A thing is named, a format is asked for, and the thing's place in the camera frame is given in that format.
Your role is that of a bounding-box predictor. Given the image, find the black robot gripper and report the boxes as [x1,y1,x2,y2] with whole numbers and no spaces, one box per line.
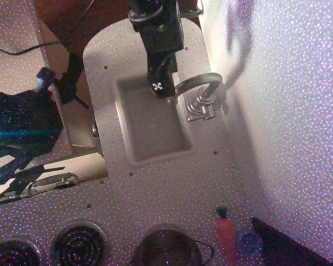
[128,1,184,98]

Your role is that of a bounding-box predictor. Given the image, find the silver curved faucet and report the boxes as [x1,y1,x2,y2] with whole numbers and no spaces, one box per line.
[167,72,223,122]

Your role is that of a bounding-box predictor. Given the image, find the grey toy sink basin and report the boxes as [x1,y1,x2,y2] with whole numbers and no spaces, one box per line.
[113,75,194,167]

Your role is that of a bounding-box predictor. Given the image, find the dark round pot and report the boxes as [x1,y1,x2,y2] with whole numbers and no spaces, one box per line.
[128,228,215,265]

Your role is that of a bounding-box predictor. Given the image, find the orange toy carrot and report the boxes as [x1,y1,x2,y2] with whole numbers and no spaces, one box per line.
[216,207,238,265]

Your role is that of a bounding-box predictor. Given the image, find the dark box corner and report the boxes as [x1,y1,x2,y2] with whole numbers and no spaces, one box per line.
[251,217,333,266]

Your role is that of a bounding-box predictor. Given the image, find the left black stove burner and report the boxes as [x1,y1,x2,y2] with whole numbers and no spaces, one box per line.
[0,239,41,265]

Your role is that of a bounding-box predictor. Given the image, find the black cable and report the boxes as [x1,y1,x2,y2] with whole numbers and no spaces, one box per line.
[0,0,95,56]

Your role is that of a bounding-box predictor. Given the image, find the silver cabinet door handle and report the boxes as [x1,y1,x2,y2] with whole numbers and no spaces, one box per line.
[27,172,80,197]

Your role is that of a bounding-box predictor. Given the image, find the black camera tripod stand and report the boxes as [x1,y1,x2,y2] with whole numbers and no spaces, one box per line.
[0,54,90,206]

